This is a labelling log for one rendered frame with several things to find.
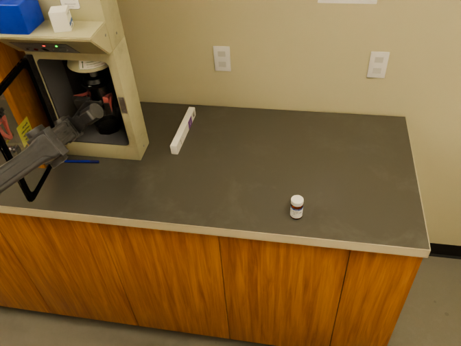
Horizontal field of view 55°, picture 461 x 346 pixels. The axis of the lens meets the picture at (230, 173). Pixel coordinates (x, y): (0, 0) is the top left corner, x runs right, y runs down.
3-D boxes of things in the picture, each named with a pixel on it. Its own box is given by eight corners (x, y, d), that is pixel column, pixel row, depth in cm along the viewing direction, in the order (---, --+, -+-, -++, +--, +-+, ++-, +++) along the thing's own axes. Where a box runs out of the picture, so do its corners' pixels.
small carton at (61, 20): (57, 25, 135) (51, 6, 131) (73, 24, 135) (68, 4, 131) (54, 33, 131) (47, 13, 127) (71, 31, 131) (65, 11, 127)
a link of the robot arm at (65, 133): (20, 137, 110) (49, 171, 113) (40, 123, 110) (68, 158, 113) (51, 122, 151) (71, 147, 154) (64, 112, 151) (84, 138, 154)
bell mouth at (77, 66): (79, 47, 166) (75, 33, 162) (124, 49, 163) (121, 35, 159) (58, 71, 153) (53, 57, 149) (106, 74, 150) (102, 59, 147)
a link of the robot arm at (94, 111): (51, 123, 148) (68, 144, 150) (71, 109, 142) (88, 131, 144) (73, 109, 157) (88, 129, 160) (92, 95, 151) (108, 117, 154)
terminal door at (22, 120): (63, 147, 175) (26, 55, 147) (31, 204, 153) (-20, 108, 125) (61, 147, 175) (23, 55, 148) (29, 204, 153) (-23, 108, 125)
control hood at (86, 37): (22, 47, 147) (10, 18, 141) (113, 51, 142) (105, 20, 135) (3, 64, 139) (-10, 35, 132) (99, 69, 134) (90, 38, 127)
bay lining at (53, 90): (91, 104, 191) (66, 26, 167) (149, 108, 187) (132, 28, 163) (66, 140, 174) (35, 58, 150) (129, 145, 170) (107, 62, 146)
